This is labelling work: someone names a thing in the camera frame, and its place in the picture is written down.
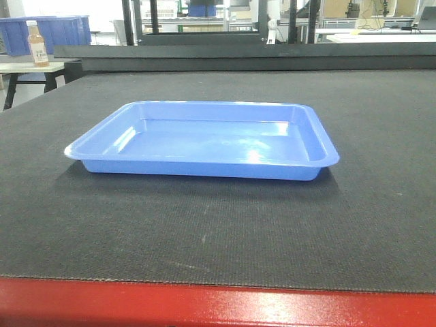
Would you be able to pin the dark grey table mat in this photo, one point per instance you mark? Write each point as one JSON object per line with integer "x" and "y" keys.
{"x": 367, "y": 223}

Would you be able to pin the blue plastic tray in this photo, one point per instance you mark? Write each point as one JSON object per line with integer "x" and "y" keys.
{"x": 218, "y": 139}

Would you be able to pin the white side table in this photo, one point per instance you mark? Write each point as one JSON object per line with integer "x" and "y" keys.
{"x": 17, "y": 66}

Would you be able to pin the black metal frame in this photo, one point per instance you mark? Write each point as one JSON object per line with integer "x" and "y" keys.
{"x": 238, "y": 52}

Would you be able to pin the red metal cabinet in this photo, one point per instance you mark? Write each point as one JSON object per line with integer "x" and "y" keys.
{"x": 45, "y": 302}

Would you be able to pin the blue storage crate background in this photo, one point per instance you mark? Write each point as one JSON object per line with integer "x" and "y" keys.
{"x": 56, "y": 31}

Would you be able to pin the orange drink bottle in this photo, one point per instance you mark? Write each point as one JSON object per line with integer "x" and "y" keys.
{"x": 37, "y": 45}

